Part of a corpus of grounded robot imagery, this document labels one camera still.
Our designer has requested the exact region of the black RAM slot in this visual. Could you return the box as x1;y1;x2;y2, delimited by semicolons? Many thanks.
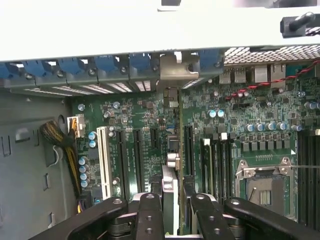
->
212;132;226;203
309;131;320;226
297;131;310;226

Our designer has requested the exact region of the CPU socket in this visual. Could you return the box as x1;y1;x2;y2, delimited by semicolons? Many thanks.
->
234;157;293;221

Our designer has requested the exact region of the white expansion slot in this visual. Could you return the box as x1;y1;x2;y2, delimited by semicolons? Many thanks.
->
96;125;113;200

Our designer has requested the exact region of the short black expansion slot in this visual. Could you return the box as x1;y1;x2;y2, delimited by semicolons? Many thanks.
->
149;126;160;149

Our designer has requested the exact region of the thin metal locking lever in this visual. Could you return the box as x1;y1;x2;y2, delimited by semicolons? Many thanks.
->
287;163;320;170

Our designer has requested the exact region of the green motherboard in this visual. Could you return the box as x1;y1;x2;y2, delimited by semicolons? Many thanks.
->
67;74;320;226

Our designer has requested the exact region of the white power connector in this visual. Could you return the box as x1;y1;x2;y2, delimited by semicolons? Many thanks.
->
66;114;86;139

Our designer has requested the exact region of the blue slot clip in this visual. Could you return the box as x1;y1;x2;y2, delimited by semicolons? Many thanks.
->
199;49;224;73
22;59;48;80
0;62;16;80
129;53;154;76
94;55;121;77
57;57;85;78

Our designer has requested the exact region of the silver ethernet port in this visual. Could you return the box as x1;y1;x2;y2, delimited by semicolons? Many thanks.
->
269;63;287;89

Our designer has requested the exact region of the black open PC case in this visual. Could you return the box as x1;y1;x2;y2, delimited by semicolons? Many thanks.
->
0;0;320;240

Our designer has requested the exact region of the yellow black wire bundle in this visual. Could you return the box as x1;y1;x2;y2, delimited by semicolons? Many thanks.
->
39;119;83;198

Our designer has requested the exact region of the red black twisted wire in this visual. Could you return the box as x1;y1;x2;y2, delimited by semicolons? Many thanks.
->
224;59;320;101

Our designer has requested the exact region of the black cable plug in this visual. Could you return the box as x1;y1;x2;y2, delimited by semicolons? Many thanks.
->
279;11;317;39

